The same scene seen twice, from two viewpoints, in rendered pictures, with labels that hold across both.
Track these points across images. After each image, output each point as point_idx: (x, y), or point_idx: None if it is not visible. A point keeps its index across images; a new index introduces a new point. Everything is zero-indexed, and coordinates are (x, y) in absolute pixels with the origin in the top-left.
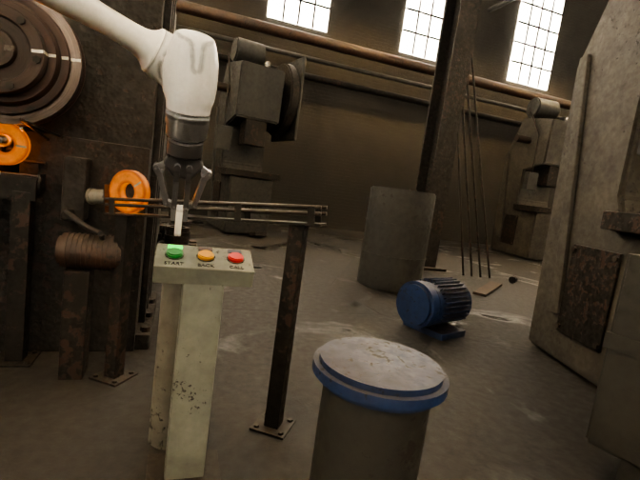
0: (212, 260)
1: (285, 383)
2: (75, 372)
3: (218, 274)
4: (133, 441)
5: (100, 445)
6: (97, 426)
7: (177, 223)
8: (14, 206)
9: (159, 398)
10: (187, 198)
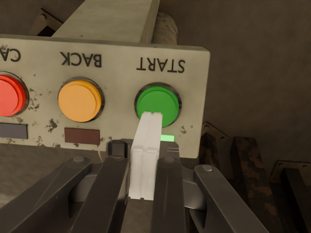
0: (63, 83)
1: None
2: (241, 141)
3: (52, 39)
4: (190, 32)
5: (220, 31)
6: (222, 62)
7: (152, 127)
8: None
9: (169, 38)
10: (104, 184)
